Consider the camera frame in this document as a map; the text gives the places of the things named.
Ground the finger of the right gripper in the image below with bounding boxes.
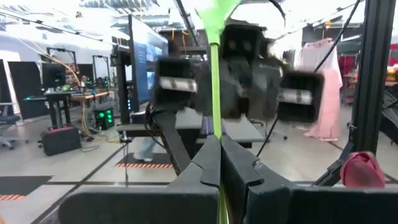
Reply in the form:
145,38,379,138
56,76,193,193
245,62,279,121
198,62,242,121

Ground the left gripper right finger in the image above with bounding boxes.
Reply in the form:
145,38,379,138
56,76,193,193
221,135,398,224

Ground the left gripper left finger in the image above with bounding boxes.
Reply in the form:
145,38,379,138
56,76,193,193
58,135,221,224

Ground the dark red artificial tulip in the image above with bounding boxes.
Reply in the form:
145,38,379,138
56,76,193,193
340,151,386,189
196,0,243,224

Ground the blue display screen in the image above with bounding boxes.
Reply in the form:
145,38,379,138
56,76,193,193
129,15,170,110

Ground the black mat with hazard stripes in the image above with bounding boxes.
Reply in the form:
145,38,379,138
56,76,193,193
0,175,54,202
114,152,175,169

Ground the dark grey side table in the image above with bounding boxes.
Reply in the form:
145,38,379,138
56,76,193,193
115,107,266,149

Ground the person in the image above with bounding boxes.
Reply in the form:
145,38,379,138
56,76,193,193
133,136,158,162

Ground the pink hanging dress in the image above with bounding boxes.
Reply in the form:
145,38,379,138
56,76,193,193
297,37,343,142

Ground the green-lit black device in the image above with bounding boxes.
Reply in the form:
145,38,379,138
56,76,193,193
94,107,115,131

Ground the black case with red lid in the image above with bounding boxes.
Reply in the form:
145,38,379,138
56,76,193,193
39,124,82,157

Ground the black standing desk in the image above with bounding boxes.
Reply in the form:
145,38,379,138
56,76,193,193
24,90,111,128

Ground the office chair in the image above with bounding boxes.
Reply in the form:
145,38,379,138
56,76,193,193
0,102,21,150

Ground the black aluminium table frame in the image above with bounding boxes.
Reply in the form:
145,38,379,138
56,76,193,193
313,0,397,187

